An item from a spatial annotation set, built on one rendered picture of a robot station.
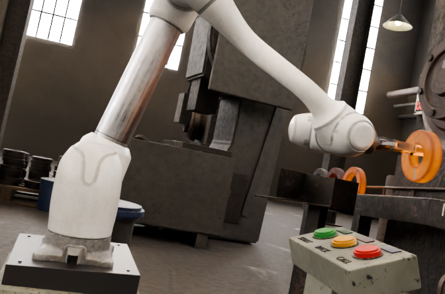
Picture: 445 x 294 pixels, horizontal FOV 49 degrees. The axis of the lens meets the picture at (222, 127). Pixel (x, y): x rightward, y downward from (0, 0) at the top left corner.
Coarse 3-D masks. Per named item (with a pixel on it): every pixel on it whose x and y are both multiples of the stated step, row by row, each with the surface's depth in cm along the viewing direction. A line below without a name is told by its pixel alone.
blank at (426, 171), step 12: (420, 132) 145; (432, 132) 143; (420, 144) 144; (432, 144) 138; (408, 156) 149; (432, 156) 138; (408, 168) 148; (420, 168) 142; (432, 168) 138; (420, 180) 142
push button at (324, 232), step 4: (320, 228) 90; (324, 228) 89; (328, 228) 89; (332, 228) 88; (316, 232) 88; (320, 232) 87; (324, 232) 87; (328, 232) 87; (332, 232) 87; (316, 236) 87; (320, 236) 87; (324, 236) 86; (328, 236) 86
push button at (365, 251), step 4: (356, 248) 74; (360, 248) 74; (364, 248) 74; (368, 248) 73; (372, 248) 73; (376, 248) 73; (380, 248) 73; (356, 252) 73; (360, 252) 73; (364, 252) 72; (368, 252) 72; (372, 252) 72; (376, 252) 72; (380, 252) 73; (356, 256) 73; (360, 256) 72; (364, 256) 72; (368, 256) 72; (372, 256) 72
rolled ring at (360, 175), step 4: (352, 168) 234; (356, 168) 231; (360, 168) 232; (348, 172) 237; (352, 172) 234; (356, 172) 230; (360, 172) 228; (344, 176) 240; (348, 176) 238; (352, 176) 238; (356, 176) 229; (360, 176) 226; (364, 176) 227; (348, 180) 239; (360, 180) 225; (364, 180) 226; (360, 184) 225; (364, 184) 225; (360, 188) 224; (364, 188) 225; (360, 192) 225; (364, 192) 225
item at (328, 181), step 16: (288, 176) 212; (304, 176) 221; (320, 176) 217; (288, 192) 213; (304, 192) 221; (320, 192) 215; (336, 192) 192; (352, 192) 201; (320, 208) 200; (336, 208) 193; (352, 208) 203; (320, 224) 200; (304, 272) 199
